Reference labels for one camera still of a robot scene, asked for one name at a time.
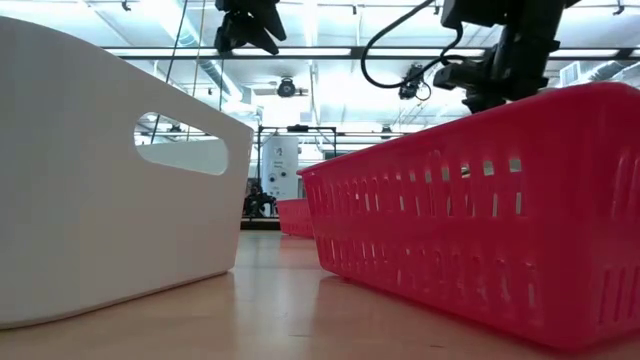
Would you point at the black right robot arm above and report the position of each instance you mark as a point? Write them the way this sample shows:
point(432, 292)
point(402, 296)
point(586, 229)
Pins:
point(530, 15)

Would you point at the round black ceiling camera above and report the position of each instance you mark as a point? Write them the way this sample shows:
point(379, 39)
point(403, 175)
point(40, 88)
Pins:
point(286, 88)

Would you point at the white column with signs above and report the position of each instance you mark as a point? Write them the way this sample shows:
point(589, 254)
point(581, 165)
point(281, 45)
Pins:
point(280, 165)

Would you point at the black aluminium table frame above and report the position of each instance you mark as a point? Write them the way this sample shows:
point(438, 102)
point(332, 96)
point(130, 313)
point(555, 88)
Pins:
point(260, 223)

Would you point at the red perforated plastic basket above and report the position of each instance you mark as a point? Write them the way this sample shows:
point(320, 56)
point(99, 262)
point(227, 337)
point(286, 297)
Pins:
point(295, 220)
point(450, 280)

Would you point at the black background robot arm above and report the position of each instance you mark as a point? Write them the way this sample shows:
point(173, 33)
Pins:
point(257, 202)

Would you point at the black overhead beam with lights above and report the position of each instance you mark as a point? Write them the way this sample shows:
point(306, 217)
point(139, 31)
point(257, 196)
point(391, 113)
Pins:
point(357, 52)

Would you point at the white plastic basket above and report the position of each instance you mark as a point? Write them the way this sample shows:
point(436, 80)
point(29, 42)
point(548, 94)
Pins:
point(75, 225)

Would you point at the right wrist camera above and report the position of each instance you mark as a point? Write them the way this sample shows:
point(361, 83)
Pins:
point(465, 76)

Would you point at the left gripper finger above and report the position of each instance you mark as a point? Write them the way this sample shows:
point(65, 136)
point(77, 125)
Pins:
point(274, 27)
point(245, 40)

